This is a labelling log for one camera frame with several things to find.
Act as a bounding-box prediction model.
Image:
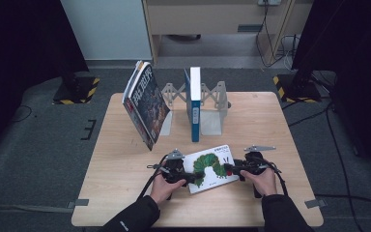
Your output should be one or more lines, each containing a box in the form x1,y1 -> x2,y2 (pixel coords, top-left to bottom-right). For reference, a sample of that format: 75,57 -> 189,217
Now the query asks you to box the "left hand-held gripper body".
159,148 -> 191,186

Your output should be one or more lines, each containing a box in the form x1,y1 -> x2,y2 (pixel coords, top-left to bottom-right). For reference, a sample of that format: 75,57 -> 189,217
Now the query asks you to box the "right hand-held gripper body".
237,144 -> 277,200

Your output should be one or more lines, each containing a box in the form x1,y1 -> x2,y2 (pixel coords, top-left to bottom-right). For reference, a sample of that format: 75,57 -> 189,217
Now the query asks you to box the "white caterpillar picture book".
183,143 -> 241,195

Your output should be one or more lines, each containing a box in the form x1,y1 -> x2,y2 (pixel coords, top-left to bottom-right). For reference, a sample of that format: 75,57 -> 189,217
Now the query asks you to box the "thick blue book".
183,66 -> 203,144

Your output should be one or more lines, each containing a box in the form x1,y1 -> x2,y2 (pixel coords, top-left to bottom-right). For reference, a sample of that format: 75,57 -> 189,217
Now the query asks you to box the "grey extendable metal book rack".
159,80 -> 232,137

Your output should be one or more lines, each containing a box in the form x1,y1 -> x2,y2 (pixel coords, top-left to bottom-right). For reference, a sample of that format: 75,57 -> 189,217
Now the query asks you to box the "dark illustrated magazine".
130,62 -> 171,146

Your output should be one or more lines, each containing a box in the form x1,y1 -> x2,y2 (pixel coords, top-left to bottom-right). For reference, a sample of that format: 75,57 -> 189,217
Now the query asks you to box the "grey portrait magazine red band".
122,59 -> 155,152

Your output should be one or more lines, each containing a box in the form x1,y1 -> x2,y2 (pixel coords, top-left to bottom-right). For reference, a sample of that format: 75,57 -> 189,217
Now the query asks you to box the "person's left hand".
149,173 -> 188,206

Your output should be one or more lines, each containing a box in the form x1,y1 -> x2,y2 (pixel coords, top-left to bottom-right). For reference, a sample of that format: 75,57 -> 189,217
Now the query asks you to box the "person's right hand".
239,166 -> 278,198

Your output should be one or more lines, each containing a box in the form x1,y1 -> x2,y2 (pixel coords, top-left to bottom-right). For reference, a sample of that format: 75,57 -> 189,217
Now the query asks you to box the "grey tape strip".
66,198 -> 91,210
303,198 -> 328,210

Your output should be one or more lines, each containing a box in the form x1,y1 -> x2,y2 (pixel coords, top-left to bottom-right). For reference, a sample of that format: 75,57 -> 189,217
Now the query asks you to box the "black stand yellow striped base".
52,57 -> 101,106
272,47 -> 323,104

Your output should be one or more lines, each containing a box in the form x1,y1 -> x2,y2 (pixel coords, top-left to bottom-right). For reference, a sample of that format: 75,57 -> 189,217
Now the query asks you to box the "black tape floor mark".
79,119 -> 98,141

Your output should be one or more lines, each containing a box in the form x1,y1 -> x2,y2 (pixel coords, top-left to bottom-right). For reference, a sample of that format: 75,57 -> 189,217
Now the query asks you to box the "dark round base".
166,34 -> 203,42

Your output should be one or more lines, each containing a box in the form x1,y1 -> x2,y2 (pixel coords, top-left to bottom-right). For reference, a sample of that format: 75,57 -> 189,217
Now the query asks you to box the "black curtain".
291,0 -> 371,177
0,0 -> 90,163

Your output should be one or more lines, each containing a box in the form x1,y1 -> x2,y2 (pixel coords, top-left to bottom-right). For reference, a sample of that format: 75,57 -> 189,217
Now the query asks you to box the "light wooden desk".
141,0 -> 315,66

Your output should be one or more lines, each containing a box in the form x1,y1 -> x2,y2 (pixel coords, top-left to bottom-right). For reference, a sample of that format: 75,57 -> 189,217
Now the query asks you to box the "white cabinet panel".
59,0 -> 153,62

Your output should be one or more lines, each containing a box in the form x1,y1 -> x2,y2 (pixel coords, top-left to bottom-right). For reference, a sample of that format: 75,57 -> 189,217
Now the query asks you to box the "left hand-held gripper black cable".
137,153 -> 171,200

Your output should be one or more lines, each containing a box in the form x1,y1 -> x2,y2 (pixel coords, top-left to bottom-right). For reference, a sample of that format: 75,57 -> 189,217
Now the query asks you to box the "hand-held gripper black cable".
137,153 -> 171,200
263,159 -> 290,197

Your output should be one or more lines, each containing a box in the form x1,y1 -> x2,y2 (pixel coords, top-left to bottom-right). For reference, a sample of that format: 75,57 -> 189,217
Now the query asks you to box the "right hand-held gripper black cable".
263,159 -> 290,197

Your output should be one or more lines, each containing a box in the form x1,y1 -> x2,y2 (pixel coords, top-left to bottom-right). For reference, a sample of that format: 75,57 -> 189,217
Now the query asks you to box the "long black floor cable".
324,101 -> 365,232

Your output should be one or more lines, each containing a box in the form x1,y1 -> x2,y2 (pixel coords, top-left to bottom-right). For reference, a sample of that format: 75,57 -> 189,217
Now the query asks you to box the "black hanging cable bundle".
254,4 -> 301,70

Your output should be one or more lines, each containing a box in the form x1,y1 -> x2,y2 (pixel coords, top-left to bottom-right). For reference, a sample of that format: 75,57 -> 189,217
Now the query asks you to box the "thin black looped floor cable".
12,104 -> 34,124

